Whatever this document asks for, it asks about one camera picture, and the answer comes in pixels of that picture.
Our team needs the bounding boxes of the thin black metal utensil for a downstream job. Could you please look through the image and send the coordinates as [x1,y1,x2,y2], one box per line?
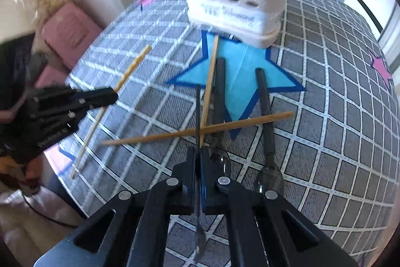
[194,85,206,263]

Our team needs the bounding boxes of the plain wooden chopstick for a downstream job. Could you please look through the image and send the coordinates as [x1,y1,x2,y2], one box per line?
[200,35,220,129]
[101,111,294,146]

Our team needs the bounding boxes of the black handled spoon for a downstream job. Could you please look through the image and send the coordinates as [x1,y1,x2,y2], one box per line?
[210,58,231,177]
[255,68,284,195]

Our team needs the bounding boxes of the black handled spoon right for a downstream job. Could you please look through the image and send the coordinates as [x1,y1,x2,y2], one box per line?
[255,68,284,195]

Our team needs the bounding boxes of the yellow patterned chopstick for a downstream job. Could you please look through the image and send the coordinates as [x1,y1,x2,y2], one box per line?
[69,45,153,180]

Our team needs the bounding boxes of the left hand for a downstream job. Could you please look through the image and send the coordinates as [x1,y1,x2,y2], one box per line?
[1,154,44,196]

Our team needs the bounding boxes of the grey checkered tablecloth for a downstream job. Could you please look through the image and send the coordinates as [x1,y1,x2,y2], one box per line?
[59,0,399,266]

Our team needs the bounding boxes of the pink floor mat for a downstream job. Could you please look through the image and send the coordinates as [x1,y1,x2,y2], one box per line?
[34,2,102,87]

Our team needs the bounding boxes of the black handled spoon left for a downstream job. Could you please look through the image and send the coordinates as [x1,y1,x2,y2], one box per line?
[210,58,231,177]

